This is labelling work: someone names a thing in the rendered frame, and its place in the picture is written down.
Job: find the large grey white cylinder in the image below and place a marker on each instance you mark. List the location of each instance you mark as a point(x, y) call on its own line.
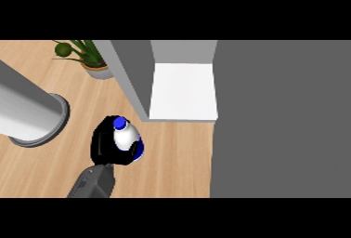
point(27, 107)

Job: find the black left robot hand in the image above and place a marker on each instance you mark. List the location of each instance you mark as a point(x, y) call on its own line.
point(101, 145)

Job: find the grey open cabinet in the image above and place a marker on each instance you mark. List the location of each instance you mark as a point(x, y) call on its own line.
point(170, 89)

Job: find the flat dark grey cabinet door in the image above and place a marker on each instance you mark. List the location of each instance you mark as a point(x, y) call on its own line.
point(280, 119)

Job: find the white bottle with blue cap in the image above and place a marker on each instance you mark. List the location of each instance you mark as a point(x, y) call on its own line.
point(126, 136)

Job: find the potted green plant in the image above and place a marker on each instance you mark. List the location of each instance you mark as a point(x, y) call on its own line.
point(87, 59)

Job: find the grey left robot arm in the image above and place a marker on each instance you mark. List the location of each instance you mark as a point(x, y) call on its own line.
point(93, 182)

